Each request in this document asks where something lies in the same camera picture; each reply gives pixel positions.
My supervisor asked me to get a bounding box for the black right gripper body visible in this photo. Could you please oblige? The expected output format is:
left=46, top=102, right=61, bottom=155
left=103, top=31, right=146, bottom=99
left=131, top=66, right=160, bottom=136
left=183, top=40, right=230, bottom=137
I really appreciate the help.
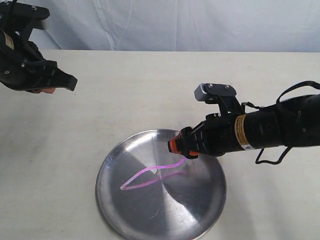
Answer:
left=178, top=113, right=237, bottom=157

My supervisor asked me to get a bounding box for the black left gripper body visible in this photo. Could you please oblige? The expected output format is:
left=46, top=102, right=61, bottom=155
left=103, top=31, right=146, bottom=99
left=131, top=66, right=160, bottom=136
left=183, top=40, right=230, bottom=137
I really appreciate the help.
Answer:
left=0, top=41, right=78, bottom=92

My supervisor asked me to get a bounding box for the thin pink stick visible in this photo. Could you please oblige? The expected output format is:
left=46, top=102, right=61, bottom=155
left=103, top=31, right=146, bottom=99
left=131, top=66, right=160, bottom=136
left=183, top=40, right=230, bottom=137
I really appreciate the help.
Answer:
left=119, top=158, right=187, bottom=191

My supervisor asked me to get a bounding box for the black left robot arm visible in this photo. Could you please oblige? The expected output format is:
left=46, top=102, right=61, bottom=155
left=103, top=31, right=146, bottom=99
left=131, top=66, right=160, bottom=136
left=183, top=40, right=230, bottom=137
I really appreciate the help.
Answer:
left=0, top=30, right=78, bottom=93

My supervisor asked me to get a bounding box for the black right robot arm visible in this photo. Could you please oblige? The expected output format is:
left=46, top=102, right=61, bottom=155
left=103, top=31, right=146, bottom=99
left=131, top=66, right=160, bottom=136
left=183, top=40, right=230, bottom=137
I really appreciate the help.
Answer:
left=167, top=94, right=320, bottom=159

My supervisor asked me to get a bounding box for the round steel plate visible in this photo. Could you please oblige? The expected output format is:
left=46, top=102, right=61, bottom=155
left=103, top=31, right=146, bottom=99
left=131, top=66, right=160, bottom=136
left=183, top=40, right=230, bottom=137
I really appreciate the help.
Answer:
left=95, top=129, right=227, bottom=240

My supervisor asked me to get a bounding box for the white backdrop cloth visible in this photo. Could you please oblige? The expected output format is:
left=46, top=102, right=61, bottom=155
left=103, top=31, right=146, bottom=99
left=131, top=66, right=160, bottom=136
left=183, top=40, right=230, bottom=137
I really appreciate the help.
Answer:
left=24, top=0, right=320, bottom=53

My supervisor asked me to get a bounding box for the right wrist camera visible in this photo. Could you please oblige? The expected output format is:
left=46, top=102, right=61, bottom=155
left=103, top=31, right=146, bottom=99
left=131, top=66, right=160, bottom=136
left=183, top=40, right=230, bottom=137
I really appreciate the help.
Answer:
left=193, top=83, right=245, bottom=117

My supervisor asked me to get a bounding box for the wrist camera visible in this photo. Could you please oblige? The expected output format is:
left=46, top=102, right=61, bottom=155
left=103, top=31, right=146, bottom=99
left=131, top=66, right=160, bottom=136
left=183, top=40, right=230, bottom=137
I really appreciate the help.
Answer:
left=193, top=83, right=245, bottom=117
left=0, top=0, right=50, bottom=48

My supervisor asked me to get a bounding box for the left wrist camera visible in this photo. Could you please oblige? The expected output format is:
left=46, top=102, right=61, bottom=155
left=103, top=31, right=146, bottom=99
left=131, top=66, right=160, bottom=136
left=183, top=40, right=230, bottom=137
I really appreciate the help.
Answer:
left=0, top=0, right=50, bottom=48

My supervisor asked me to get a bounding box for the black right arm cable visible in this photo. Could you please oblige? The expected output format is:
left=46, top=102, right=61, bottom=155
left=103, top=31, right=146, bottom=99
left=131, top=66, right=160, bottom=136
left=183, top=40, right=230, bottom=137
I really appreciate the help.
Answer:
left=241, top=80, right=320, bottom=165

